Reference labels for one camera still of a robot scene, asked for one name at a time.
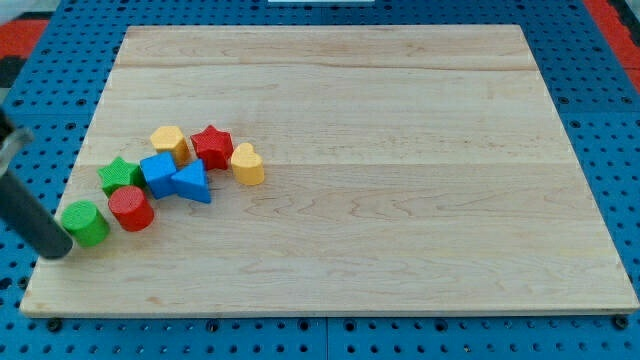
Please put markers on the red cylinder block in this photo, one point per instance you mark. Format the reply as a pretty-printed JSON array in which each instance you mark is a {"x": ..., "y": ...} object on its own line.
[{"x": 131, "y": 208}]

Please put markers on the yellow heart block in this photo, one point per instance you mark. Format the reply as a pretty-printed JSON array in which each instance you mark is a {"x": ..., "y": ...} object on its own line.
[{"x": 247, "y": 165}]

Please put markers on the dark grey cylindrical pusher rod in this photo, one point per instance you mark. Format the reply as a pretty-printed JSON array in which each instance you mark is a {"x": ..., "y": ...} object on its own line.
[{"x": 34, "y": 223}]

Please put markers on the red star block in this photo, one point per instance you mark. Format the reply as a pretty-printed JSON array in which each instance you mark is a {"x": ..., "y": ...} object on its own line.
[{"x": 214, "y": 147}]

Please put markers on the green star block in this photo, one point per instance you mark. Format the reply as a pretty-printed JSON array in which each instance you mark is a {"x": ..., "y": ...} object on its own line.
[{"x": 120, "y": 173}]

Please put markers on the blue triangle block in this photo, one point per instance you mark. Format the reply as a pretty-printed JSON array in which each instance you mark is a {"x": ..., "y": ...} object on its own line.
[{"x": 191, "y": 182}]

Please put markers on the wooden board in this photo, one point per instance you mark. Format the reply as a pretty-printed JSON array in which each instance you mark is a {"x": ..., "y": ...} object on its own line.
[{"x": 411, "y": 171}]

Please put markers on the yellow hexagon block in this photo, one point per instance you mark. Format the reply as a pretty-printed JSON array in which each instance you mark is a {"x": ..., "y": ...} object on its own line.
[{"x": 171, "y": 139}]

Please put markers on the green cylinder block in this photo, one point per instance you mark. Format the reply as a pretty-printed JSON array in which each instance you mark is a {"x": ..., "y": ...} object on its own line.
[{"x": 83, "y": 220}]

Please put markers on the blue cube block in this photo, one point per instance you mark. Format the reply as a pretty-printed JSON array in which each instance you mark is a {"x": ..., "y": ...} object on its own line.
[{"x": 158, "y": 171}]

